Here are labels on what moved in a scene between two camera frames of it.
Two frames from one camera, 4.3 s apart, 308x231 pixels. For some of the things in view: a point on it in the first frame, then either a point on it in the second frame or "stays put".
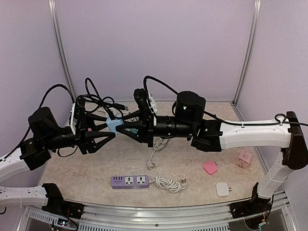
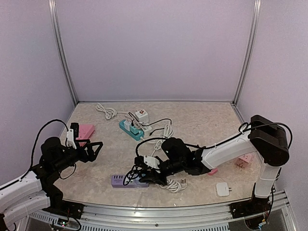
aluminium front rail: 149,216 stays put
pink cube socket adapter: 244,159 stays put
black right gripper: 145,134 → 157,179
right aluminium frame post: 255,18 stays put
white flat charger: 223,189 stays put
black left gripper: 84,141 → 90,156
